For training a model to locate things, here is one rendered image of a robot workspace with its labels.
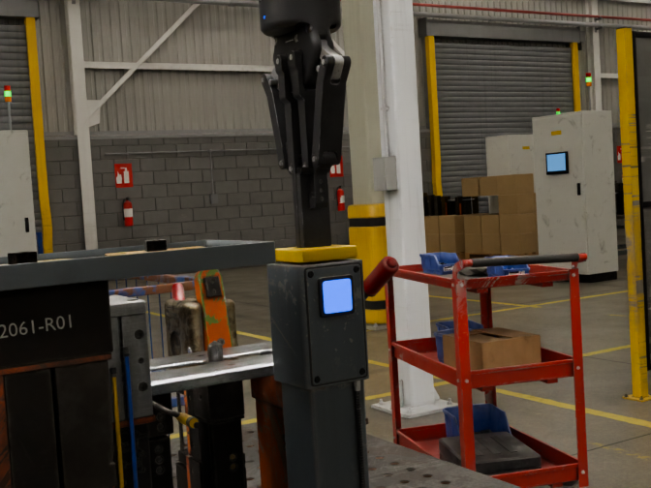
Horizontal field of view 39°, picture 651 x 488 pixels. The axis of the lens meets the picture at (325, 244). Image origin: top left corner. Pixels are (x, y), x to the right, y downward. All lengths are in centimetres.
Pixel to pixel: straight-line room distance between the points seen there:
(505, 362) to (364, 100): 522
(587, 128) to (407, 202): 634
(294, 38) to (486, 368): 238
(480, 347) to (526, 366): 17
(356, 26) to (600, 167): 410
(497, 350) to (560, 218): 820
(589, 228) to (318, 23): 1029
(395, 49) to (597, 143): 645
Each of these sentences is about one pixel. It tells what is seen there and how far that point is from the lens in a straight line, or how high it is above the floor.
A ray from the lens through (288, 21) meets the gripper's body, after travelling 84.
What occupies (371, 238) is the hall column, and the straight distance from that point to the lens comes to 806.
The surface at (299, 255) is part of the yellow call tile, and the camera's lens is 82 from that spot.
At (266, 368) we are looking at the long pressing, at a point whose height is 100.
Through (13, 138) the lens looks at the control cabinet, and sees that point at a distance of 916.
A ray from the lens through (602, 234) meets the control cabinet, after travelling 1123.
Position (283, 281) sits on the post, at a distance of 84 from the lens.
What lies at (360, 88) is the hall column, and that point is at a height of 213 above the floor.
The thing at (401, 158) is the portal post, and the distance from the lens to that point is 494.
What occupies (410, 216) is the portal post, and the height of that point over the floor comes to 106.
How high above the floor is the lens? 120
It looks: 3 degrees down
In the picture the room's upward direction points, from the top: 4 degrees counter-clockwise
